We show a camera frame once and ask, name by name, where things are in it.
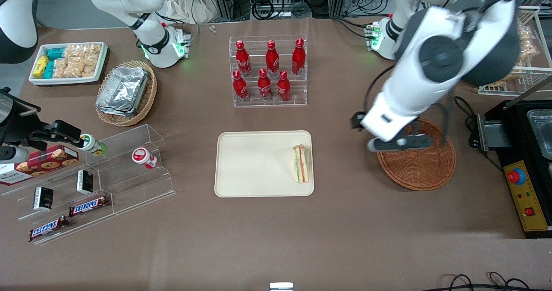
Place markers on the yellow emergency stop box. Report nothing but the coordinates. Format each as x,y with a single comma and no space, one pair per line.
528,196

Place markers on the red capped small bottle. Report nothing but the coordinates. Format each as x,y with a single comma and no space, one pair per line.
143,157

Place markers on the clear acrylic bottle rack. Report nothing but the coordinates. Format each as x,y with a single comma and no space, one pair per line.
297,90

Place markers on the clear acrylic stepped shelf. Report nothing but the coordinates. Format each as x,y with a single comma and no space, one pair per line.
129,183

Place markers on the triangle sandwich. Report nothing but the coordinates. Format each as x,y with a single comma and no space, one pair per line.
302,164

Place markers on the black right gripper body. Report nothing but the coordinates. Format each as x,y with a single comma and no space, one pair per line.
20,129

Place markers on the beige plastic tray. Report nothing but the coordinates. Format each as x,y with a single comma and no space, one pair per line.
258,164

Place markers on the small black box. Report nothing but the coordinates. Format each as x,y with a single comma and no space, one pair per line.
85,182
43,198

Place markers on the red tartan cookie box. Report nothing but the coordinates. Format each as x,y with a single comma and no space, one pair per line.
47,159

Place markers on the teal snack packet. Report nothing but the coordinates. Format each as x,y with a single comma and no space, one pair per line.
56,53
49,69

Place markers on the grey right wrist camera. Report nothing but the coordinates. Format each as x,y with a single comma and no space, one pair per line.
15,154

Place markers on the black table appliance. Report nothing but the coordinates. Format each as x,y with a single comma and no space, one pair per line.
515,136

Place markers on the round brown wicker basket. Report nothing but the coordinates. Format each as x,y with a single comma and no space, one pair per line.
418,170

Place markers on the clear bag of crackers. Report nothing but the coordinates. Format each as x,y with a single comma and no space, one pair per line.
92,58
74,60
60,68

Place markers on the oval light wicker basket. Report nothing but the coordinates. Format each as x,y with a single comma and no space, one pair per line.
148,97

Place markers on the Snickers chocolate bar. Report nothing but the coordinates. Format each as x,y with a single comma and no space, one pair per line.
88,205
47,228

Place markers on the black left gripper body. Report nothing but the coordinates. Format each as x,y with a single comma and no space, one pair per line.
356,120

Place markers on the yellow snack packet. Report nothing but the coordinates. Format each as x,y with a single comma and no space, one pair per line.
41,67

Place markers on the green capped small bottle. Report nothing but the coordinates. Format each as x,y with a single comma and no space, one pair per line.
91,144

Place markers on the bagged fried snack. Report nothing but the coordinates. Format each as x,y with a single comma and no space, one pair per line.
527,43

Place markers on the aluminium frame post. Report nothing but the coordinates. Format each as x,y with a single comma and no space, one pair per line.
224,0

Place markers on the beige cloth bag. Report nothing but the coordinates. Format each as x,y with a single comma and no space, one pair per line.
189,4

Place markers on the red cola bottle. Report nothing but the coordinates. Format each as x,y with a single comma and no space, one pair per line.
243,62
283,88
239,88
272,60
265,87
298,60

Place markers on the stack of foil trays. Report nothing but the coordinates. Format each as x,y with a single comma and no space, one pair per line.
123,90

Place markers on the white rectangular snack tray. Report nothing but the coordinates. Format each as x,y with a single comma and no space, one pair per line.
64,80

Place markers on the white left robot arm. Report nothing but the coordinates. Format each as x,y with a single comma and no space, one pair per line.
431,75

